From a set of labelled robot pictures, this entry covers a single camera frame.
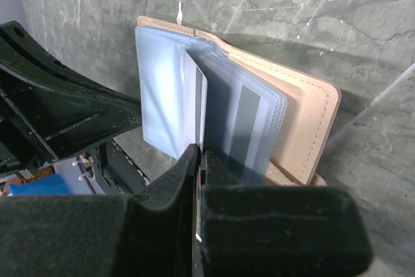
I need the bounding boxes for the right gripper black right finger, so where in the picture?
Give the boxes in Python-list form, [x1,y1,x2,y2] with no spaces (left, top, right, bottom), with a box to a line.
[200,149,373,276]

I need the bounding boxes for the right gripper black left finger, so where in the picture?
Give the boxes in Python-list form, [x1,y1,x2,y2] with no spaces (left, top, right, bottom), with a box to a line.
[1,144,198,276]

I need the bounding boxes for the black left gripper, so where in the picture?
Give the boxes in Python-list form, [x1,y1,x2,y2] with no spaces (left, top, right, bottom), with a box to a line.
[1,21,142,177]

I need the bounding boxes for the beige leather card holder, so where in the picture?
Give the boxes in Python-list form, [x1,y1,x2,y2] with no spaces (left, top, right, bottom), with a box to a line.
[135,16,341,186]

